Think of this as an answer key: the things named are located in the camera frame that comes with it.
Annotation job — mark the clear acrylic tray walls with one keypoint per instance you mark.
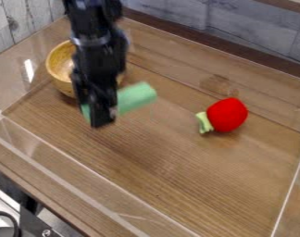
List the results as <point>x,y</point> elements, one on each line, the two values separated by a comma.
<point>148,177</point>

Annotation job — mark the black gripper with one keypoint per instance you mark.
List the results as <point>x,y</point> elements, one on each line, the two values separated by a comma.
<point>100,62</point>

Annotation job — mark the black table leg bracket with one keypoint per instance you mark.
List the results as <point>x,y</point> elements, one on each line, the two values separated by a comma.
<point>33,227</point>

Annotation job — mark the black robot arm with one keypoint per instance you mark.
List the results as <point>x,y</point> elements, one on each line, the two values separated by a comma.
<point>94,14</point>

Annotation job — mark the red plush strawberry toy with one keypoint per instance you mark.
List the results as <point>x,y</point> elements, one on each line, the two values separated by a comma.
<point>224,116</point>

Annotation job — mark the green rectangular block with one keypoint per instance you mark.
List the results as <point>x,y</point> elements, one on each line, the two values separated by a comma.
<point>135,96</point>

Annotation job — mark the light wooden bowl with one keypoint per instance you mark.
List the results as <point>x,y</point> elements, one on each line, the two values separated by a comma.
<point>60,66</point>

